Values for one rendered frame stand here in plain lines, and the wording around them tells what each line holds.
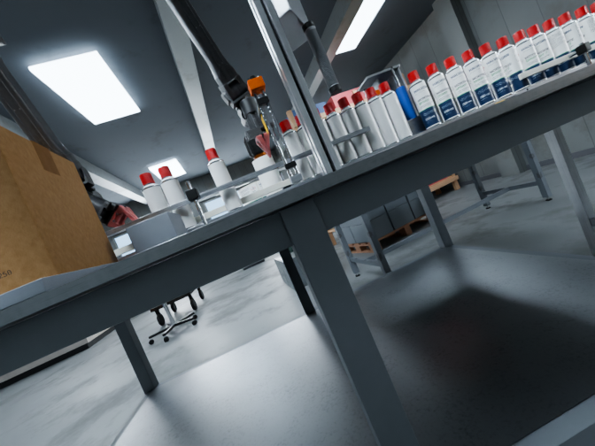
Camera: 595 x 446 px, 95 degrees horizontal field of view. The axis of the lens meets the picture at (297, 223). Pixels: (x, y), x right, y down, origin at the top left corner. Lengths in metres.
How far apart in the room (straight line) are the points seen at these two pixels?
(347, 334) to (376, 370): 0.08
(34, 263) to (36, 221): 0.07
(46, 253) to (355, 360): 0.52
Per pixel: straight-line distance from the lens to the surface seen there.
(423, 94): 1.10
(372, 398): 0.54
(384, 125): 0.99
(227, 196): 0.85
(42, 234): 0.59
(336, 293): 0.46
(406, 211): 3.79
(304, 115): 0.77
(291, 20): 0.93
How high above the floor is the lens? 0.79
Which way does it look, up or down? 1 degrees down
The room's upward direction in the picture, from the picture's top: 23 degrees counter-clockwise
